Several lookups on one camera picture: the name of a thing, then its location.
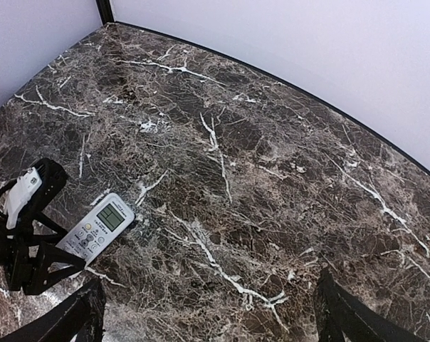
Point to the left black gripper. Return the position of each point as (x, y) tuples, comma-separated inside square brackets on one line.
[(34, 275)]

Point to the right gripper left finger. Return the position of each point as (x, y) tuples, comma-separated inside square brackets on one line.
[(80, 317)]

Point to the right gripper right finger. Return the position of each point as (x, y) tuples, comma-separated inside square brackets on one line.
[(340, 316)]

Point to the white remote control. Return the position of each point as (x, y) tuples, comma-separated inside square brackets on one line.
[(98, 229)]

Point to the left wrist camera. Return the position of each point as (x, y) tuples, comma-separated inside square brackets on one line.
[(34, 190)]

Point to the left black frame post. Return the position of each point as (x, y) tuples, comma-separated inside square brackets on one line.
[(105, 11)]

